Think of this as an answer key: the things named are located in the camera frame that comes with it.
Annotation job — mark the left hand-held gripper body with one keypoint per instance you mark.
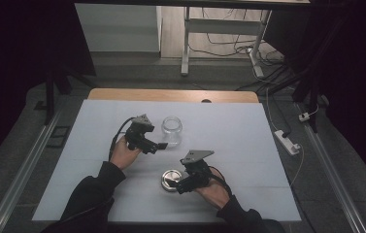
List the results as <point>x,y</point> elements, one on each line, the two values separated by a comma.
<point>137,134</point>

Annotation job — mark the white power strip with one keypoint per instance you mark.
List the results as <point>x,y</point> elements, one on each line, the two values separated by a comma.
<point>286,142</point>

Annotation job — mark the small white plug adapter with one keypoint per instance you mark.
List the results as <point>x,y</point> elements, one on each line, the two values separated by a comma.
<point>304,116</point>

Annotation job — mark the aluminium floor rail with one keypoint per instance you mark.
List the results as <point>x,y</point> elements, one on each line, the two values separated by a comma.
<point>332,174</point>
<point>18,174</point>

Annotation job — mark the wooden table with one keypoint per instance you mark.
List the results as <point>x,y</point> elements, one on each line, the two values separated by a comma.
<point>171,95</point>

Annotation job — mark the round metal jar lid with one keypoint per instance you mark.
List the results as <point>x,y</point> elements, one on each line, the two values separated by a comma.
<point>168,178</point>

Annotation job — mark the person's right hand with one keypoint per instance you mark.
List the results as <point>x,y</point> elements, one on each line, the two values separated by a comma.
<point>214,192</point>

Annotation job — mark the white table board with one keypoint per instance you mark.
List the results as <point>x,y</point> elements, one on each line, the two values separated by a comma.
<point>235,145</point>

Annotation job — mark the black floor frame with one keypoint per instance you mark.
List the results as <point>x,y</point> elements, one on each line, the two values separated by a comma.
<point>57,136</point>

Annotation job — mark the clear glass jar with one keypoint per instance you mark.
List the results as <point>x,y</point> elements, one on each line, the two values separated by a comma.
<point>172,131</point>

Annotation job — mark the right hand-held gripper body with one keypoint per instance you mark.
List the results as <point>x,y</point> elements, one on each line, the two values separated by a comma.
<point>196,171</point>

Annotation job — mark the person's left hand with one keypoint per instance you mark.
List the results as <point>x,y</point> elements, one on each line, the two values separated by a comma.
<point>124,155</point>

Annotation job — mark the black stand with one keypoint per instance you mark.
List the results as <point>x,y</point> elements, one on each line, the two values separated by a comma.
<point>59,81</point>

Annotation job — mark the white desk frame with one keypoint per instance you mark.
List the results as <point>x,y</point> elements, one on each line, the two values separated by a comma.
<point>219,26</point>

